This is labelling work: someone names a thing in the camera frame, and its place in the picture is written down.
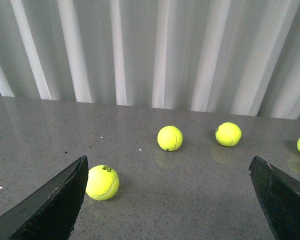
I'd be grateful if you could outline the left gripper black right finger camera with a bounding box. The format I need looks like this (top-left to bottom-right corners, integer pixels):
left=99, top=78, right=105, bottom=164
left=249, top=156, right=300, bottom=240

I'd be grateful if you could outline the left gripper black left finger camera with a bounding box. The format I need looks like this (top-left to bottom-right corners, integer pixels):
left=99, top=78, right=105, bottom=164
left=0, top=155, right=89, bottom=240

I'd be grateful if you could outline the tennis ball near left finger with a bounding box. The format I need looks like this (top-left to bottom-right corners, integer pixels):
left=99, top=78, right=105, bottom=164
left=85, top=165, right=120, bottom=201

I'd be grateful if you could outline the centre yellow tennis ball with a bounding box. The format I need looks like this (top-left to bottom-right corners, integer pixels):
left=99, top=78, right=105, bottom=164
left=157, top=125, right=183, bottom=152

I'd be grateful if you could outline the white pleated curtain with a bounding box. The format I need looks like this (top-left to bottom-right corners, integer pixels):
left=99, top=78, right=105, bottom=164
left=0, top=0, right=300, bottom=119

